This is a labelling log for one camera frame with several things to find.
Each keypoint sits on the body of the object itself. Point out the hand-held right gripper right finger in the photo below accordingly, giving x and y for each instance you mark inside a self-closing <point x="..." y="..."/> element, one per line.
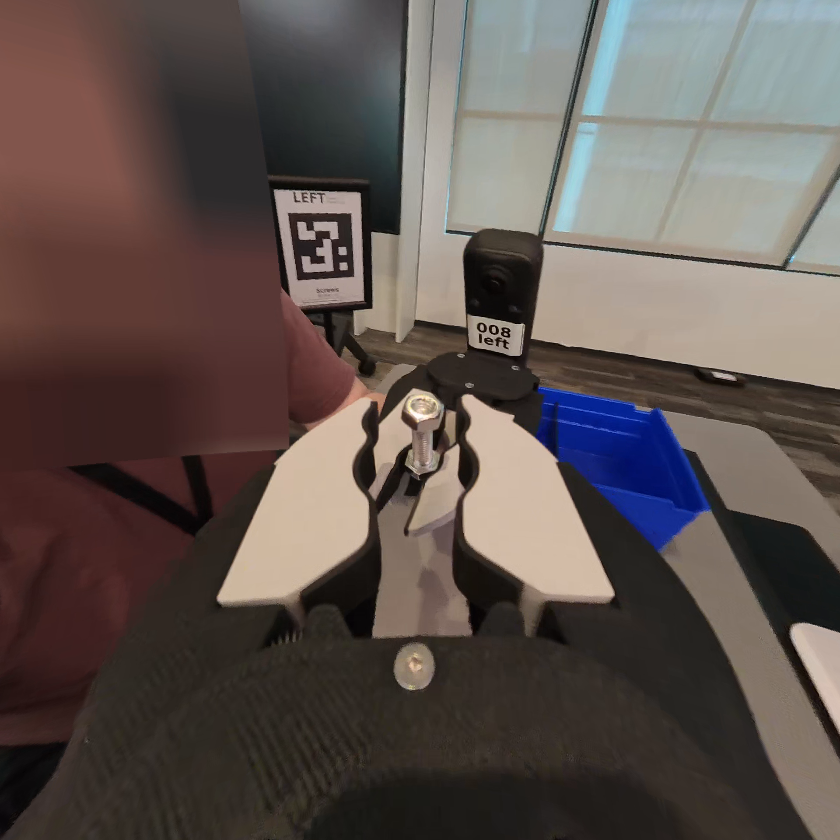
<point x="531" y="518"/>

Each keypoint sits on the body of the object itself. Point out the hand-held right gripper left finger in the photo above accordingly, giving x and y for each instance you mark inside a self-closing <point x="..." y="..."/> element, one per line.
<point x="308" y="518"/>

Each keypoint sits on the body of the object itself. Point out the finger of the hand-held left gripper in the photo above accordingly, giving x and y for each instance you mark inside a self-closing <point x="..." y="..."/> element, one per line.
<point x="433" y="508"/>
<point x="390" y="476"/>

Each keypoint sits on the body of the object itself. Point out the silver hex bolt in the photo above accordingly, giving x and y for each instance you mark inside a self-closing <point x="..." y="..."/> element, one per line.
<point x="423" y="443"/>

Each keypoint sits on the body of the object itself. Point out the blue plastic bin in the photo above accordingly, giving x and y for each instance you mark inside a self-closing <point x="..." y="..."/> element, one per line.
<point x="623" y="459"/>

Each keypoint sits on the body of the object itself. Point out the large paned window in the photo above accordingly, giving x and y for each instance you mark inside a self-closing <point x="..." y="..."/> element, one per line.
<point x="623" y="164"/>

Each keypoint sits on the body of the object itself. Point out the black framed sign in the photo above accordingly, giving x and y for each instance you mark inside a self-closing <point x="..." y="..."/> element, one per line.
<point x="325" y="243"/>

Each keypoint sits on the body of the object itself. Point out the small black floor object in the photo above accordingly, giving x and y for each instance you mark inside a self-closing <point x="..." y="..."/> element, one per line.
<point x="720" y="376"/>

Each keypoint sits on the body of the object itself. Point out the large black screen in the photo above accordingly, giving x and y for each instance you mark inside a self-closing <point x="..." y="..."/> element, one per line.
<point x="341" y="98"/>

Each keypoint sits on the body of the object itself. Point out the white stand base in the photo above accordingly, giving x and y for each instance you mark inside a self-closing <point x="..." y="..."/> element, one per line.
<point x="820" y="669"/>

